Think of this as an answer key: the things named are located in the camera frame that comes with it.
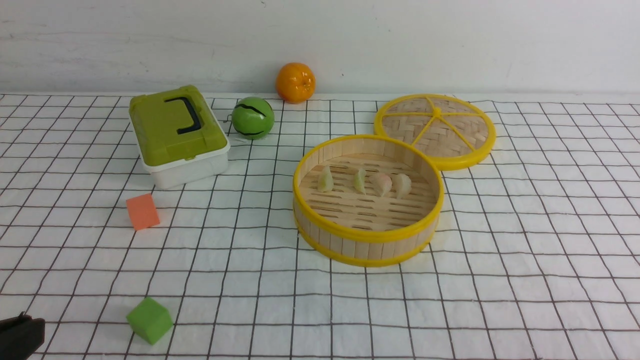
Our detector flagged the pale green dumpling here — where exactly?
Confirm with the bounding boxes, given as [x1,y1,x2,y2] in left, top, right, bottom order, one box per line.
[317,165,334,193]

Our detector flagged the light green dumpling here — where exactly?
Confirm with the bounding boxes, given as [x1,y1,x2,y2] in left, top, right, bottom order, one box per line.
[353,167,367,195]

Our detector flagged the pink white dumpling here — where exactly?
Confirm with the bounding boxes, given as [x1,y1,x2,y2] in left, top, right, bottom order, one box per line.
[369,172,393,198]

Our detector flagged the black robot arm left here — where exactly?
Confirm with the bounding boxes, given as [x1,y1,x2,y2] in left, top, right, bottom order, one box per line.
[0,311,46,360]

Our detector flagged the bamboo steamer tray yellow rim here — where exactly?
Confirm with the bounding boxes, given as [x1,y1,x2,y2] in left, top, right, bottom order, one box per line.
[292,134,444,267]

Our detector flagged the bamboo steamer lid yellow rim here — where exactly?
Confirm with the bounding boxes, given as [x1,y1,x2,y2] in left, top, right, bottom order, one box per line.
[374,94,497,171]

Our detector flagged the green toy watermelon ball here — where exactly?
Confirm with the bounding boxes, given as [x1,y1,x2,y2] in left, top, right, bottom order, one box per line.
[231,96,275,140]

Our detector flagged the orange toy fruit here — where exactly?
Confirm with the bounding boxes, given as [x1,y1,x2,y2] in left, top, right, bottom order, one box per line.
[275,63,316,104]

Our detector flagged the green white lunch box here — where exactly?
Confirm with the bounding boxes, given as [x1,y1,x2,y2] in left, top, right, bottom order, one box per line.
[128,85,231,190]

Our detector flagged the orange foam cube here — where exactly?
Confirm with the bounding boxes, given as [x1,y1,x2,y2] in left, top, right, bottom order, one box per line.
[126,193,161,231]

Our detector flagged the green foam cube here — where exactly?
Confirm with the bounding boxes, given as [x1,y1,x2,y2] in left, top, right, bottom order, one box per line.
[126,297,174,346]

